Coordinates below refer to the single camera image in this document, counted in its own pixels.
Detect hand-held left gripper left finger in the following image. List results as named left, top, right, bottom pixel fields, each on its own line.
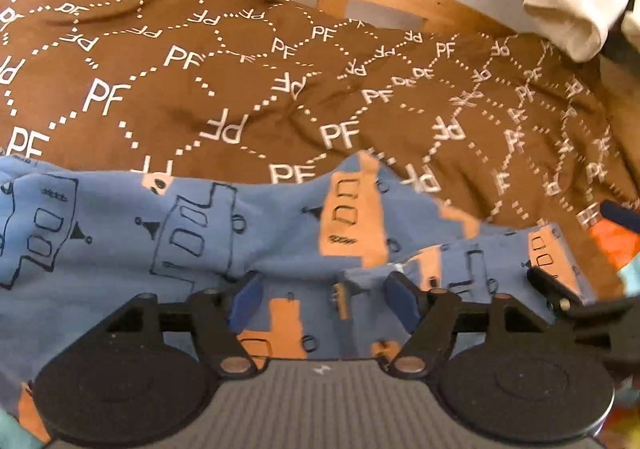
left=106, top=271, right=265, bottom=377

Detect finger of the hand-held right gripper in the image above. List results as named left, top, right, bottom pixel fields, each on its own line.
left=599, top=201, right=640, bottom=231
left=527, top=266, right=584, bottom=315

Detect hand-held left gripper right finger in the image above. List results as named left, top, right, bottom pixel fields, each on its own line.
left=383, top=271, right=551, bottom=378

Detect blue printed pants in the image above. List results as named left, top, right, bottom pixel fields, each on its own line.
left=0, top=151, right=597, bottom=445

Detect colourful patchwork bed sheet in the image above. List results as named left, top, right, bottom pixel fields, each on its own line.
left=0, top=216, right=640, bottom=449

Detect brown patterned blanket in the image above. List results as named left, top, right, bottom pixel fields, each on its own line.
left=0, top=0, right=640, bottom=302

